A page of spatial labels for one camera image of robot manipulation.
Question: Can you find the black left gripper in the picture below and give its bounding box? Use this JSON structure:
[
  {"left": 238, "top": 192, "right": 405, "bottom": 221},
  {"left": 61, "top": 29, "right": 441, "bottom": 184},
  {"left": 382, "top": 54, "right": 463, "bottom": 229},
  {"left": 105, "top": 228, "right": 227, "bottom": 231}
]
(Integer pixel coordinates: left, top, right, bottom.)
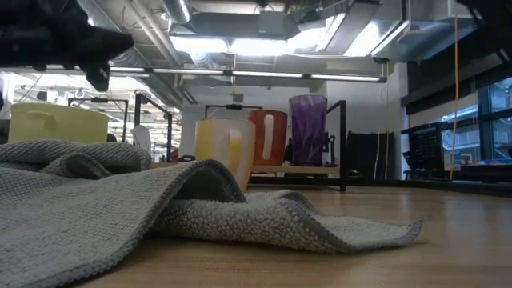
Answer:
[{"left": 39, "top": 15, "right": 135, "bottom": 93}]

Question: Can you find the small pale yellow cup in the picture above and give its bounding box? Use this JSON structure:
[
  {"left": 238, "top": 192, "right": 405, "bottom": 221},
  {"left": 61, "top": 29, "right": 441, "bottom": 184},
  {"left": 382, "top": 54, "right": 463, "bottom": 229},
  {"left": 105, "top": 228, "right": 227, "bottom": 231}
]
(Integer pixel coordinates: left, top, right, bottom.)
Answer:
[{"left": 8, "top": 102, "right": 110, "bottom": 145}]

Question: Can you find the yellow and white mug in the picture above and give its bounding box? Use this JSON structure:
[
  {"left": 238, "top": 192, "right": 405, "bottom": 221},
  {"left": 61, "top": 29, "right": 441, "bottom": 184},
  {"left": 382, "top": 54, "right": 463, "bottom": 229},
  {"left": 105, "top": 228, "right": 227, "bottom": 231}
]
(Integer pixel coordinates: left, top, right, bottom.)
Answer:
[{"left": 194, "top": 117, "right": 257, "bottom": 193}]

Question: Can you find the orange mug white handle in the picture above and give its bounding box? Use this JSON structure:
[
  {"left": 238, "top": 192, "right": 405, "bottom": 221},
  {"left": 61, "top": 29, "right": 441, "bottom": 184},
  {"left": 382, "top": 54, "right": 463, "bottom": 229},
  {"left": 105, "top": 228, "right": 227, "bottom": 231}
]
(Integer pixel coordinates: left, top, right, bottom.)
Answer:
[{"left": 247, "top": 109, "right": 289, "bottom": 167}]

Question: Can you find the purple marbled tumbler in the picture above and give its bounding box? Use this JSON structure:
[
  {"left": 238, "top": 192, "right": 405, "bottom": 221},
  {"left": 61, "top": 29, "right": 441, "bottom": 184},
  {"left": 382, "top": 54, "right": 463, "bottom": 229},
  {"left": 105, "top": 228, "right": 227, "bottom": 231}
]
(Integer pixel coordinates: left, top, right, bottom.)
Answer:
[{"left": 288, "top": 94, "right": 329, "bottom": 167}]

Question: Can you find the white chair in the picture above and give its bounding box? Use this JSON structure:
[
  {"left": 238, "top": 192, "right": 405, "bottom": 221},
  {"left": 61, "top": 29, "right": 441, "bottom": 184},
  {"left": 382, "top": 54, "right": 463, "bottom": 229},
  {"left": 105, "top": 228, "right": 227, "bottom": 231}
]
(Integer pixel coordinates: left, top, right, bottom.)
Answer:
[{"left": 130, "top": 124, "right": 154, "bottom": 156}]

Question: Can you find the long ceiling light strip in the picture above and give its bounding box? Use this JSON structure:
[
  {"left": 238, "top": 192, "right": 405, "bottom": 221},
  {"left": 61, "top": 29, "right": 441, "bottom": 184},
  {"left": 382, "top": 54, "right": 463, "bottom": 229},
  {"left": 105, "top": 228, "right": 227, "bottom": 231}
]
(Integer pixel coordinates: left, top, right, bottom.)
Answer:
[{"left": 108, "top": 66, "right": 388, "bottom": 84}]

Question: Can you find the grey knitted towel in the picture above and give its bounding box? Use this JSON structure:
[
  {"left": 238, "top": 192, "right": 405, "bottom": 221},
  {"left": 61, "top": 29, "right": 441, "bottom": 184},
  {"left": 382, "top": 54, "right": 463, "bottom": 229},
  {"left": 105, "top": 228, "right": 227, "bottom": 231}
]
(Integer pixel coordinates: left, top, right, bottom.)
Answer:
[{"left": 0, "top": 139, "right": 425, "bottom": 288}]

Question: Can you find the black upright panel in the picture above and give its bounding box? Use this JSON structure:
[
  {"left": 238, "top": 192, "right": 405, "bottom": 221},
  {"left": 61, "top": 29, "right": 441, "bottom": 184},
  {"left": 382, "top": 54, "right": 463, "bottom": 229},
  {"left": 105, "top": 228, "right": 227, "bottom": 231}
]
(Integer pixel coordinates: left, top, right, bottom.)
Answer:
[{"left": 346, "top": 130, "right": 395, "bottom": 181}]

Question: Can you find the black perforated rack cart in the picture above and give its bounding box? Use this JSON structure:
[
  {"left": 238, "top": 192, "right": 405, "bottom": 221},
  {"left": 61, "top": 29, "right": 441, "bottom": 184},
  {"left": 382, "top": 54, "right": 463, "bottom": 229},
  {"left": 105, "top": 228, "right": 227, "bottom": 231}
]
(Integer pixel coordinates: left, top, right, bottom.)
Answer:
[{"left": 401, "top": 122, "right": 452, "bottom": 182}]

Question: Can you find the thin black background frame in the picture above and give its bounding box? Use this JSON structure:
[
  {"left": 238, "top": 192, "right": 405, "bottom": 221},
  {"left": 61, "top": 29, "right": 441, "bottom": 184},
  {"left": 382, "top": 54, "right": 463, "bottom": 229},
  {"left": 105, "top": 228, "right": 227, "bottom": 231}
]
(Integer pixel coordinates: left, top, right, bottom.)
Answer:
[{"left": 66, "top": 97, "right": 130, "bottom": 143}]

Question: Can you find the thick black background frame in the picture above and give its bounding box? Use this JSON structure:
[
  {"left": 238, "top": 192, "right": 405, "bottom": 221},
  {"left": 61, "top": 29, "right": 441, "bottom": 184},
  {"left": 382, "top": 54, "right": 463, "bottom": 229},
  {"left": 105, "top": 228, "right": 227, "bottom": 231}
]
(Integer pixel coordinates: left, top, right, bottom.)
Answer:
[{"left": 133, "top": 92, "right": 174, "bottom": 163}]

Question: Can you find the black background frame with camera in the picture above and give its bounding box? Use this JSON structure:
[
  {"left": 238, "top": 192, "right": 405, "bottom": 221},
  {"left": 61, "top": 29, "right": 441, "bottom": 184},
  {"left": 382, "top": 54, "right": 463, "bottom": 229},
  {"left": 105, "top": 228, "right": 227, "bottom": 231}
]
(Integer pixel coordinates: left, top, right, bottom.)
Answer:
[{"left": 204, "top": 104, "right": 264, "bottom": 121}]

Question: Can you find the wooden shelf black frame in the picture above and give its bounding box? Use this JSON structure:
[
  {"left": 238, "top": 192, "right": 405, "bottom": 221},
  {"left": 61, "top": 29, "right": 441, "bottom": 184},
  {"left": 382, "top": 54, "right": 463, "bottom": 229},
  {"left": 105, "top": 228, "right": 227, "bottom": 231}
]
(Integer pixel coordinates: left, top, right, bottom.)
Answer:
[{"left": 151, "top": 99, "right": 348, "bottom": 193}]

